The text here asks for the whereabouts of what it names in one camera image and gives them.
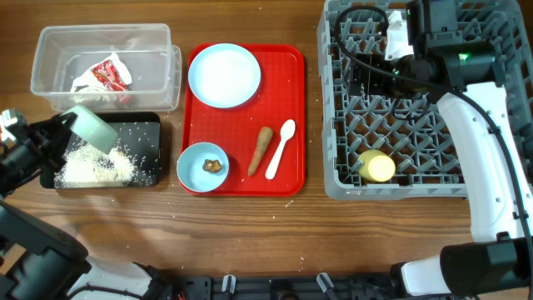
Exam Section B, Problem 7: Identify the light blue plate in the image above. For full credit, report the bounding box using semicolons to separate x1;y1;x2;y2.
187;43;262;109

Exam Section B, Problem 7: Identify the red snack wrapper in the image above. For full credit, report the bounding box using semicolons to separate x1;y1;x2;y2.
89;57;132;93

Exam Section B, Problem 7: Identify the white plastic spoon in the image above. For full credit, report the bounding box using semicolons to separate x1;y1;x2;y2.
265;119;296;180

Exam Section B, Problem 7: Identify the grey dishwasher rack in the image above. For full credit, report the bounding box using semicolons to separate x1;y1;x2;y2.
316;0;532;200

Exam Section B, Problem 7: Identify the brown carrot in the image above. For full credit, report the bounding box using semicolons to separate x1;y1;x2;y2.
247;127;273;177

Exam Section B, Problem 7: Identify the white napkin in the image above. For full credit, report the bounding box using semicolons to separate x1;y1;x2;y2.
70;52;131;104

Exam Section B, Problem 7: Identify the small light blue bowl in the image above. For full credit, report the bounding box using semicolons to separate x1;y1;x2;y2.
177;142;230;193

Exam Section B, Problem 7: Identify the white rice pile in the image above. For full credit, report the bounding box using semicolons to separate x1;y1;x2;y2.
54;143;137;188

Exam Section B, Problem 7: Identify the clear plastic bin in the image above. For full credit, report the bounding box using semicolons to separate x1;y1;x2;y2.
30;23;182;113

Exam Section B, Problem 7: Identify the yellow plastic cup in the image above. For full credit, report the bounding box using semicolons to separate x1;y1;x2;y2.
358;149;396;183

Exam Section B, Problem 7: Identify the black tray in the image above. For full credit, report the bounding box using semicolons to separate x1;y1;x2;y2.
40;112;162;189

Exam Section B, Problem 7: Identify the mint green bowl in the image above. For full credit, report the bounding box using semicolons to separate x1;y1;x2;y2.
61;105;119;154

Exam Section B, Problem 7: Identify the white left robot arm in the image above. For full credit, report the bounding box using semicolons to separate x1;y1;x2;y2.
1;106;173;300

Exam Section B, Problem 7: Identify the red serving tray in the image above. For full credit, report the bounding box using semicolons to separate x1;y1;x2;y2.
182;44;306;197

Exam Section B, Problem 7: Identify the brown food scrap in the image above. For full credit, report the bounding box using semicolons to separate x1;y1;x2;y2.
202;159;222;174

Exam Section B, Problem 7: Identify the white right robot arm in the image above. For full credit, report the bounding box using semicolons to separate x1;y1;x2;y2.
345;1;532;298

